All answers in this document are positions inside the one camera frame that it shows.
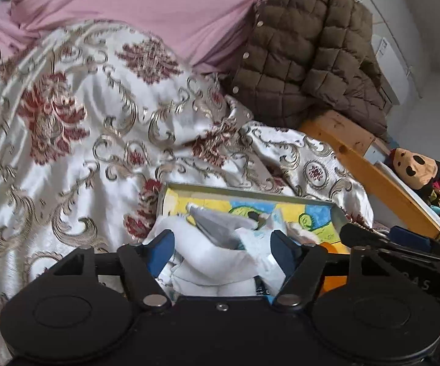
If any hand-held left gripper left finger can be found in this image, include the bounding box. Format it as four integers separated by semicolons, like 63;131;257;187
27;229;176;311

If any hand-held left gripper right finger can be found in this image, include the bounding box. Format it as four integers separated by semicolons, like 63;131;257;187
269;230;400;309

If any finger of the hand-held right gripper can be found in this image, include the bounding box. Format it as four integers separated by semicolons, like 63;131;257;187
390;226;440;256
339;222;440;264

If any white cloth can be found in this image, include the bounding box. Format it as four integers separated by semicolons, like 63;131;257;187
144;213;287;298

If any grey tray with colourful drawing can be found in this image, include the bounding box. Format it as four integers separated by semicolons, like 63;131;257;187
158;182;352;254

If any black sachet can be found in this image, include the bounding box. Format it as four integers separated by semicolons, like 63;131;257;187
247;213;270;231

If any yellow black plush toy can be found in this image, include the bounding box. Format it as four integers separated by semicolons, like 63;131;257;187
426;168;440;218

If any orange plastic object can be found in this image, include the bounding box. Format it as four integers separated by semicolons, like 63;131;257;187
317;242;352;296

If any tan and black plush toy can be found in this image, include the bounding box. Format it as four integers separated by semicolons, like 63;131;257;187
390;148;440;201

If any floral satin blanket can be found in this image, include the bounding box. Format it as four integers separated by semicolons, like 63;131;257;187
0;21;375;366

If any white air conditioner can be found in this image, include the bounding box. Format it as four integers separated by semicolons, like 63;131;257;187
370;34;411;105

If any brown quilted jacket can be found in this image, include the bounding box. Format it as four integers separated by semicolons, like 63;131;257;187
222;0;392;140

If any pink bed sheet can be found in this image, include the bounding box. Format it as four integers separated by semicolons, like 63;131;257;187
0;0;335;75

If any wooden bed frame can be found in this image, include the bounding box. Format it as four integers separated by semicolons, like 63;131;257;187
298;110;440;242

